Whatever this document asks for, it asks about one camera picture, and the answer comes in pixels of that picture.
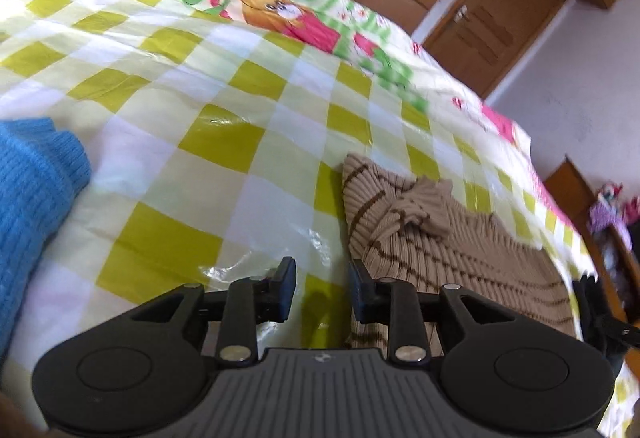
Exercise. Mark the blue knit sweater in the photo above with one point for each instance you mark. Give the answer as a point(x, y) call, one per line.
point(35, 198)

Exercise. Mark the pink doll toy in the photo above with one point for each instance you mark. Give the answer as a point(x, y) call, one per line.
point(612, 208)

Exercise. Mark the tan striped knit sweater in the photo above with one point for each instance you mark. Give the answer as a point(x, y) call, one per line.
point(450, 243)

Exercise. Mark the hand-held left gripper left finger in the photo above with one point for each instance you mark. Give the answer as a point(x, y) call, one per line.
point(286, 290)

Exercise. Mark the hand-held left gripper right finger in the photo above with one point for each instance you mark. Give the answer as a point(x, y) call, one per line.
point(357, 290)

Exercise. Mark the wooden side cabinet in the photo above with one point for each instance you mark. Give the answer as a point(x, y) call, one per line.
point(575, 198)

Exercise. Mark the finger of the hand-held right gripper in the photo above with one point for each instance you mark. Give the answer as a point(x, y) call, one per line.
point(590, 303)

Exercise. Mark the wooden door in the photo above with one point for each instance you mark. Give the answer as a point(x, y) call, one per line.
point(495, 17)

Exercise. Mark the checked printed blanket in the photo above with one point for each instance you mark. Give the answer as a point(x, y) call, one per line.
point(200, 82)

